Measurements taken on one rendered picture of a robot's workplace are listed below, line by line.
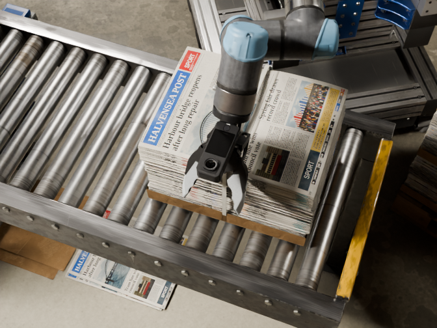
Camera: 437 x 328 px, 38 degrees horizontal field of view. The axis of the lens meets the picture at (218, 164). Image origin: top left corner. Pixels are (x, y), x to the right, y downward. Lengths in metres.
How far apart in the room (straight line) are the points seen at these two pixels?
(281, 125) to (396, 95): 1.20
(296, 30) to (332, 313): 0.59
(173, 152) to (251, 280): 0.33
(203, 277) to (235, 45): 0.56
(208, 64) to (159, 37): 1.51
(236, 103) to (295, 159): 0.22
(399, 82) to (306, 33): 1.37
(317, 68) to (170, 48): 0.70
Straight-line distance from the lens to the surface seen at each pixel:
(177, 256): 1.43
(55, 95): 1.73
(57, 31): 1.87
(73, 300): 2.30
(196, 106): 1.35
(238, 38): 1.09
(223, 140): 1.15
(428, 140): 2.09
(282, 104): 1.36
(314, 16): 1.23
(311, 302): 1.40
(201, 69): 1.41
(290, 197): 1.27
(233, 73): 1.11
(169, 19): 3.00
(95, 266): 2.32
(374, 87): 2.52
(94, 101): 1.68
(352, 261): 1.43
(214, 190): 1.35
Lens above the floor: 2.10
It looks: 57 degrees down
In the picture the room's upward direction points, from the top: straight up
